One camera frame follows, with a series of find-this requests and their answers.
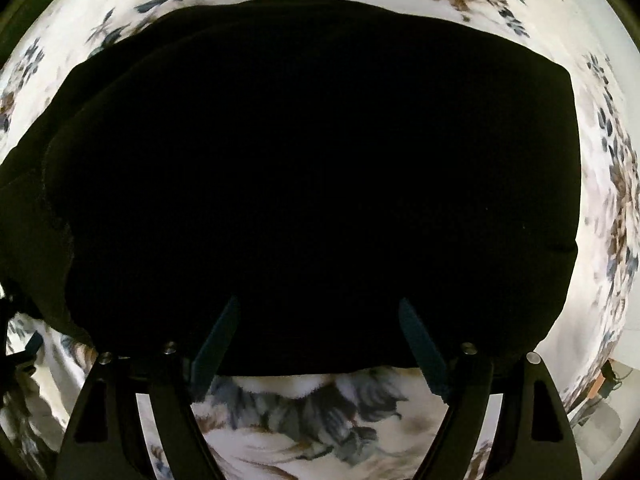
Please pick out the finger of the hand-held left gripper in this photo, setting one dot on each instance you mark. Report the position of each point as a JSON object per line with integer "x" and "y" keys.
{"x": 32, "y": 346}

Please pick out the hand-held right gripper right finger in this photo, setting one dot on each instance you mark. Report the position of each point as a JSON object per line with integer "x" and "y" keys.
{"x": 425, "y": 355}

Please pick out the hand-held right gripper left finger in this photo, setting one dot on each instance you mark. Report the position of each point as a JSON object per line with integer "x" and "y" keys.
{"x": 212, "y": 355}

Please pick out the black pants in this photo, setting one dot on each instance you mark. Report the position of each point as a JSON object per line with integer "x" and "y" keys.
{"x": 300, "y": 160}

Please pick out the wooden desk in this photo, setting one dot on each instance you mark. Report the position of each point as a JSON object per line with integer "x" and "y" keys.
{"x": 597, "y": 389}

